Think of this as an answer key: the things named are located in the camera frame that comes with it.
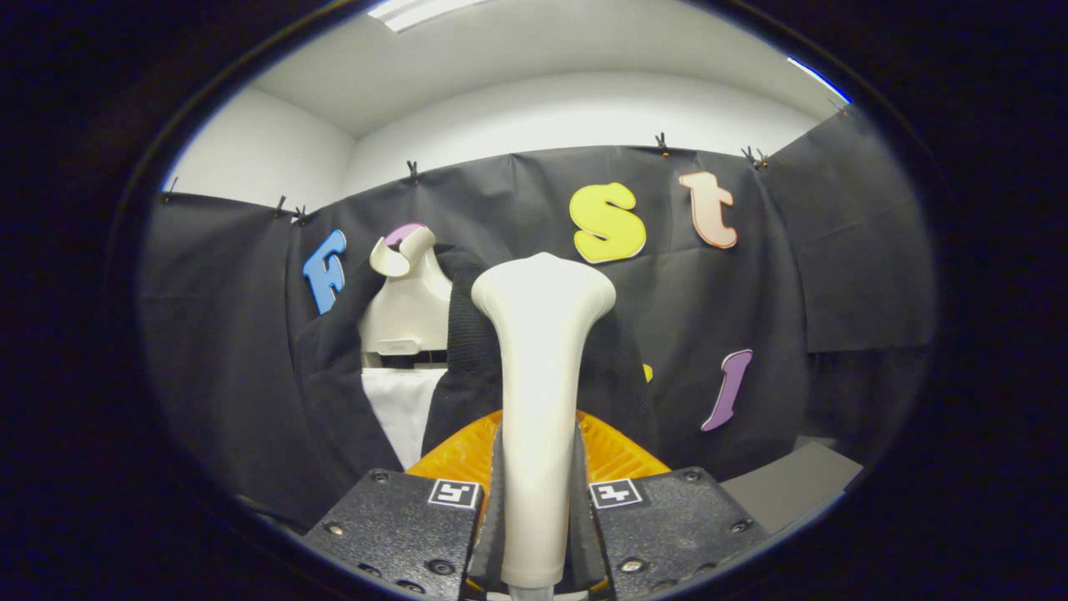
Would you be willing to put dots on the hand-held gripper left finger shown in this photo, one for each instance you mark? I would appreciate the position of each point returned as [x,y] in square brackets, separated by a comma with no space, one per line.
[400,530]

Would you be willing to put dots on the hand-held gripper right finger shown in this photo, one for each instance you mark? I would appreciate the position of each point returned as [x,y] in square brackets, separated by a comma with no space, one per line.
[667,526]

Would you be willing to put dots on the black blazer jacket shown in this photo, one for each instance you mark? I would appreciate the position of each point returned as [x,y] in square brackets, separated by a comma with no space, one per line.
[334,376]

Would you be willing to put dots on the white garment steamer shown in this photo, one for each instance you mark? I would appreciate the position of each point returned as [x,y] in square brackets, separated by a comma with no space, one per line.
[542,376]

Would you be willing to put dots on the grey cabinet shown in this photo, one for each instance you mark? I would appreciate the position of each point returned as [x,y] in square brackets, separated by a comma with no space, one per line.
[793,488]

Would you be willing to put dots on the black backdrop cloth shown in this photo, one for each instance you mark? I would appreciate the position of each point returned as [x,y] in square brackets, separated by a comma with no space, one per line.
[667,317]

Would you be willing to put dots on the white mannequin torso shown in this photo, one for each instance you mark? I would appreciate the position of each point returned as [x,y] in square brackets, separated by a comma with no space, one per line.
[409,317]

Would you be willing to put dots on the ceiling light panel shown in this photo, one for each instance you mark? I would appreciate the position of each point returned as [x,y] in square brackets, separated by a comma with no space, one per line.
[425,10]

